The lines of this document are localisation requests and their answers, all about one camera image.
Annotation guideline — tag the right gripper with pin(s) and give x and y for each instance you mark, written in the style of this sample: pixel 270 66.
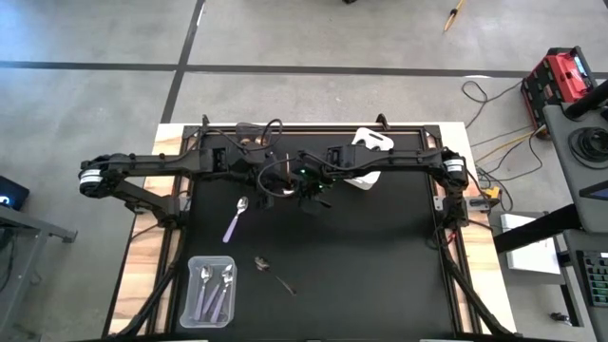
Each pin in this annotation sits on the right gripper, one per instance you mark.
pixel 316 195

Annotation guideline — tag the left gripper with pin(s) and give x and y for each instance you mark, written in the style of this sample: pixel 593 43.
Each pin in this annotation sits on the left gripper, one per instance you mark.
pixel 271 178

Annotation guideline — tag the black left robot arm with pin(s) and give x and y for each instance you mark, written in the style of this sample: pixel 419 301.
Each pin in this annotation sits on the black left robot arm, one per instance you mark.
pixel 157 164

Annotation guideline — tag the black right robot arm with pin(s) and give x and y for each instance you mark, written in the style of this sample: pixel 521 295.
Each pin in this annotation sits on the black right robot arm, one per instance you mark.
pixel 404 160

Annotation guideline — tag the black spoon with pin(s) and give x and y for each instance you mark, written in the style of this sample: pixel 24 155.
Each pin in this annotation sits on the black spoon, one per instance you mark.
pixel 328 205

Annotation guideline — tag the large silver spoon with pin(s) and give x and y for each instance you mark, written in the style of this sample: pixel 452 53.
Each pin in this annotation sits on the large silver spoon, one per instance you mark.
pixel 261 263

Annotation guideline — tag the gray translucent bin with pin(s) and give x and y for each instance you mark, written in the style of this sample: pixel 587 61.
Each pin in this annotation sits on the gray translucent bin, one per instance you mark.
pixel 242 130

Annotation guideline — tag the white plastic bin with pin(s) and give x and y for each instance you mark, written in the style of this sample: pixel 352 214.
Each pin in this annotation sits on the white plastic bin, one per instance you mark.
pixel 373 138

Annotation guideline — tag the black table mat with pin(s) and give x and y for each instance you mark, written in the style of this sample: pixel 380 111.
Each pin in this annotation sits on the black table mat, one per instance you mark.
pixel 380 285

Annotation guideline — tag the clear plastic bin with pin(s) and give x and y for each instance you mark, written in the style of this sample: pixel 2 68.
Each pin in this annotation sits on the clear plastic bin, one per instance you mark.
pixel 190 285

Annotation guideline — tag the yellow connector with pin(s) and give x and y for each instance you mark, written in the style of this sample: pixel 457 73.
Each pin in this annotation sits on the yellow connector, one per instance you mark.
pixel 491 192

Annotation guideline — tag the dark cart beam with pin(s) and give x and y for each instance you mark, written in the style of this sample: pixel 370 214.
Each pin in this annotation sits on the dark cart beam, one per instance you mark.
pixel 537 230

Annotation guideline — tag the white box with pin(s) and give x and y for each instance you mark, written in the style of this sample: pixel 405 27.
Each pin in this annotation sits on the white box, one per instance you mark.
pixel 534 259

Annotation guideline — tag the gray side table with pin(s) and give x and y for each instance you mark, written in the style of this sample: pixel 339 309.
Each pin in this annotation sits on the gray side table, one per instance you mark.
pixel 33 223

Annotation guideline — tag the black device with blue light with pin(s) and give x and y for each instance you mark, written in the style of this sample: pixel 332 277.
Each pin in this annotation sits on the black device with blue light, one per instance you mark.
pixel 12 192

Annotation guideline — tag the gray equipment cart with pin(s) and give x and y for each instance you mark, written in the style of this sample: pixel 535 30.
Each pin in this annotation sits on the gray equipment cart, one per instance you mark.
pixel 575 190

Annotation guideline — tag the black caster wheel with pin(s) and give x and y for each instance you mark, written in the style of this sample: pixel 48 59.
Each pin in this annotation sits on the black caster wheel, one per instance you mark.
pixel 560 318

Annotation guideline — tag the red black tool case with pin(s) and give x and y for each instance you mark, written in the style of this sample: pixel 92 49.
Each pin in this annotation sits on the red black tool case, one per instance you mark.
pixel 558 78

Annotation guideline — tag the dark tablet screen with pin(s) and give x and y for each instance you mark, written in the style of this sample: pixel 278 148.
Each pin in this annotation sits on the dark tablet screen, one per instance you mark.
pixel 598 191

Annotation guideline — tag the colorful keyboard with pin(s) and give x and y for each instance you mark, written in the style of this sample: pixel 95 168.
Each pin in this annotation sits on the colorful keyboard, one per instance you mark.
pixel 598 280

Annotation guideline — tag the black pole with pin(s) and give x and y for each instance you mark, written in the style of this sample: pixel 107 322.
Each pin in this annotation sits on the black pole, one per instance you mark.
pixel 589 100

